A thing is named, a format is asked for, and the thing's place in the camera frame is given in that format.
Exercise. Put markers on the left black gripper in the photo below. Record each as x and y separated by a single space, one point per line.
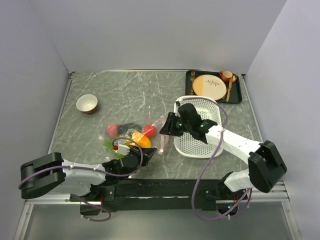
148 152

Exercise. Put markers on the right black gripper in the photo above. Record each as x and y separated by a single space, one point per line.
169 127

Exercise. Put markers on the orange yellow mango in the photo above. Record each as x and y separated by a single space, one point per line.
142 140

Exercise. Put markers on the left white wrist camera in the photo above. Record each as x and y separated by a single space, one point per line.
123 149

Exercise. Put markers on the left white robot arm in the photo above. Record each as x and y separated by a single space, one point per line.
53 174

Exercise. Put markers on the clear zip top bag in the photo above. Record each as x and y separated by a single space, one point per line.
159 141

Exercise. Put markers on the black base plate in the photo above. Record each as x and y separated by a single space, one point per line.
162 194

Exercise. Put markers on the cream orange plate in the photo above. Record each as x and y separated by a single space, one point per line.
209 86

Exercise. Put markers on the white brown bowl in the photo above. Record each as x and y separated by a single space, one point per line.
87 104

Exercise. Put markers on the aluminium rail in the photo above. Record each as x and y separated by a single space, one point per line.
277 194

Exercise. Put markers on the gold fork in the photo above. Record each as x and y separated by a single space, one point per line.
192 79

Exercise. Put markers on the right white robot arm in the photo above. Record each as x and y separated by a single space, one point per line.
265 166

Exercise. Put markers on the pink peach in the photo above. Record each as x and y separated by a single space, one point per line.
112 130

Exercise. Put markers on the gold spoon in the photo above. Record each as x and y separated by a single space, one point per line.
231 81

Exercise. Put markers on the green grapes bunch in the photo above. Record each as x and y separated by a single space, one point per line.
112 154

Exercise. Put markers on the yellow pear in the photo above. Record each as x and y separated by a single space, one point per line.
129 143

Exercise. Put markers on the black tray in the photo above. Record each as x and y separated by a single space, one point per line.
235 94

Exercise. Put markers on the orange cup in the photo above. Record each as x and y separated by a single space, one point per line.
225 75

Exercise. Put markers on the white perforated basket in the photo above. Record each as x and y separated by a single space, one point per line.
186 145

